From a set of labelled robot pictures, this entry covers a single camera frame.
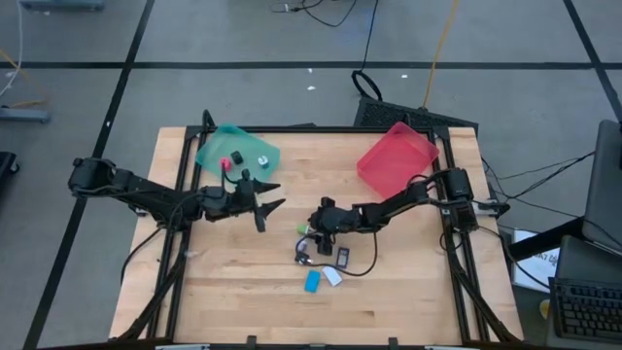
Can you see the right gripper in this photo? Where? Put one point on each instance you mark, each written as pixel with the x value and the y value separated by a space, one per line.
pixel 335 219

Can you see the black charger with white label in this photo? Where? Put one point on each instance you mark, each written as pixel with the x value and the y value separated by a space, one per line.
pixel 302 260

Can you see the white paper sheet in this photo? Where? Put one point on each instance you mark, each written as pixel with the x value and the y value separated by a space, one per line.
pixel 539 265

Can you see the plain black charger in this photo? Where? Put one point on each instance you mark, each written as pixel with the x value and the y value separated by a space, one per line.
pixel 236 157

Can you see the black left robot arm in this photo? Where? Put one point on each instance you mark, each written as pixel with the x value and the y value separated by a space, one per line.
pixel 141 192

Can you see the black perforated panel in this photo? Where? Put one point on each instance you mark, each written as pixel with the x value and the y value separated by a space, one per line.
pixel 389 114

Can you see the white small box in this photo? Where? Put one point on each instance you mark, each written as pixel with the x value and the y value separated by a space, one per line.
pixel 332 276

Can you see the black table clamp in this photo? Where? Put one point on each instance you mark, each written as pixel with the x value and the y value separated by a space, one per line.
pixel 251 342
pixel 393 343

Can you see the grey floor base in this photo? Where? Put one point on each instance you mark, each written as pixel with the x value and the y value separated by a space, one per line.
pixel 24 115
pixel 63 5

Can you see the teal small box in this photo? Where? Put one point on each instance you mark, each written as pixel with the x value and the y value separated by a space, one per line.
pixel 312 281

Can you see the black chair caster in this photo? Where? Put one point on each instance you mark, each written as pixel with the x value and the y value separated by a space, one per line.
pixel 7 163

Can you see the dark blue small box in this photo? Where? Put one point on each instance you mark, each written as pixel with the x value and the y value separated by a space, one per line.
pixel 342 257

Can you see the red USB charger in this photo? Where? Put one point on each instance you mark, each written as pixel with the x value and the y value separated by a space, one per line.
pixel 225 164

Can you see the black aluminium table frame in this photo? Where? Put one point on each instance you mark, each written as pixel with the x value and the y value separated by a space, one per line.
pixel 316 129

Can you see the red translucent plastic bin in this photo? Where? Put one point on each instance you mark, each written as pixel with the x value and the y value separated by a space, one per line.
pixel 396 160

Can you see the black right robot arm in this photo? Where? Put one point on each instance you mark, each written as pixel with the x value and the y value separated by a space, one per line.
pixel 403 199

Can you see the grey laptop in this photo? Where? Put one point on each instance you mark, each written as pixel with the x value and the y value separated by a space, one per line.
pixel 605 185

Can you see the black keyboard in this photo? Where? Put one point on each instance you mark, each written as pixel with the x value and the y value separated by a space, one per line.
pixel 588 311

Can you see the green translucent plastic bin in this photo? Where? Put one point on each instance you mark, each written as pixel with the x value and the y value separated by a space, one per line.
pixel 218 141

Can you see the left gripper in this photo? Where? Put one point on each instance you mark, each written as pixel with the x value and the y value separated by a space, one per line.
pixel 233 201

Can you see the black desk bar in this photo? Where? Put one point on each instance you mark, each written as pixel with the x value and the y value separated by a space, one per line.
pixel 544 239

